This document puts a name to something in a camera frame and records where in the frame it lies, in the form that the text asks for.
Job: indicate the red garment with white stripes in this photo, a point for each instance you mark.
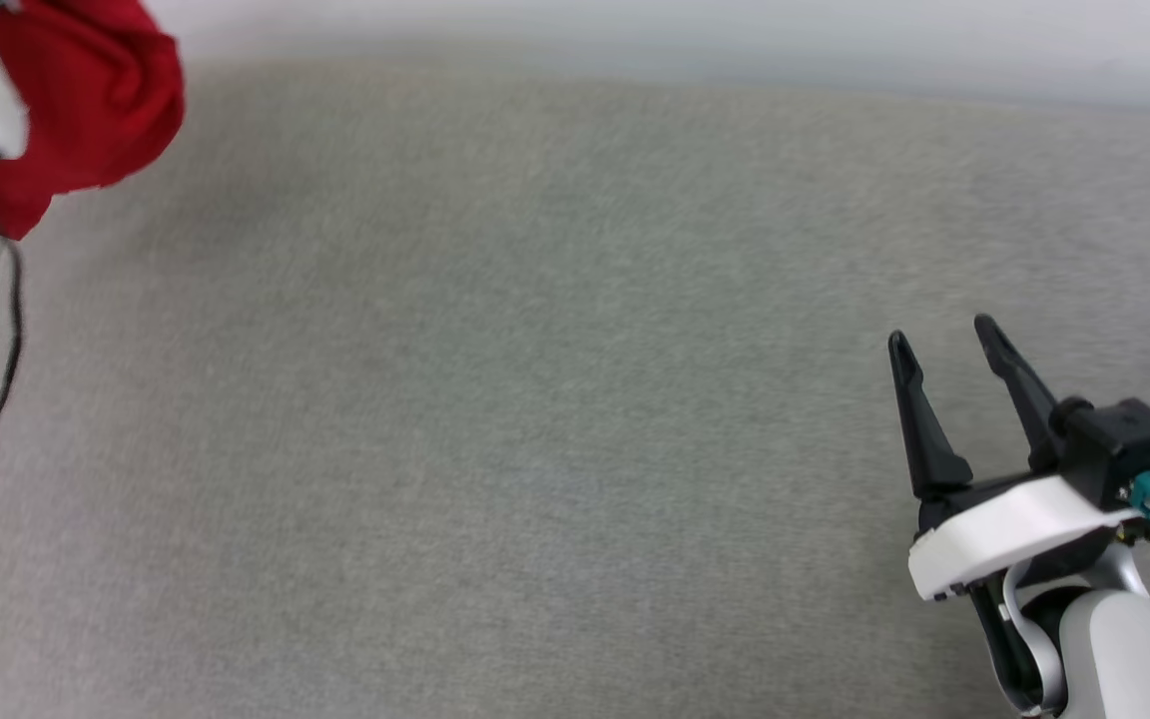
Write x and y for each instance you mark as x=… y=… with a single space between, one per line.
x=106 y=90

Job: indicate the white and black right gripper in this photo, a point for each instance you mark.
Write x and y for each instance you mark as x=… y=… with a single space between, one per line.
x=1004 y=524

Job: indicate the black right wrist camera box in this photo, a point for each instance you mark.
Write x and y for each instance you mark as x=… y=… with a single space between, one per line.
x=1124 y=439

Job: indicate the white and grey right robot arm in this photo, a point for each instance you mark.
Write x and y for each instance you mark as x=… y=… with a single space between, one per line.
x=1124 y=649

